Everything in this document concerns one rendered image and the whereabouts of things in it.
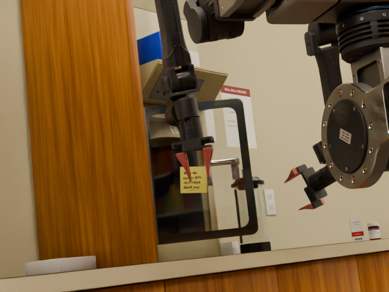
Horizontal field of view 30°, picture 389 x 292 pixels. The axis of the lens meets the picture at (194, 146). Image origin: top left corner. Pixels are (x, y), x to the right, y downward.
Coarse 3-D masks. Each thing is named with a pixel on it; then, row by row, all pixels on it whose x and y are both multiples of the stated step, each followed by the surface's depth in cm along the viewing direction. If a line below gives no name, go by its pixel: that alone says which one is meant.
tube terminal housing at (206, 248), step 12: (144, 12) 223; (144, 24) 222; (156, 24) 226; (144, 36) 221; (192, 48) 237; (204, 240) 224; (216, 240) 228; (168, 252) 211; (180, 252) 215; (192, 252) 219; (204, 252) 223; (216, 252) 227
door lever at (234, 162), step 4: (212, 160) 205; (216, 160) 205; (220, 160) 205; (224, 160) 205; (228, 160) 205; (232, 160) 205; (236, 160) 204; (212, 164) 204; (216, 164) 204; (220, 164) 204; (224, 164) 205; (228, 164) 205; (232, 164) 209; (236, 164) 209
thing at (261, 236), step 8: (256, 184) 231; (264, 184) 234; (256, 192) 230; (256, 200) 230; (256, 208) 229; (264, 208) 232; (264, 216) 231; (264, 224) 230; (256, 232) 228; (264, 232) 229; (248, 240) 228; (256, 240) 227; (264, 240) 228
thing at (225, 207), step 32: (160, 128) 211; (224, 128) 211; (160, 160) 209; (192, 160) 209; (160, 192) 208; (224, 192) 208; (160, 224) 206; (192, 224) 206; (224, 224) 207; (256, 224) 207
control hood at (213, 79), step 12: (156, 60) 206; (144, 72) 209; (156, 72) 208; (204, 72) 222; (216, 72) 226; (144, 84) 209; (204, 84) 225; (216, 84) 229; (144, 96) 211; (204, 96) 228; (216, 96) 232
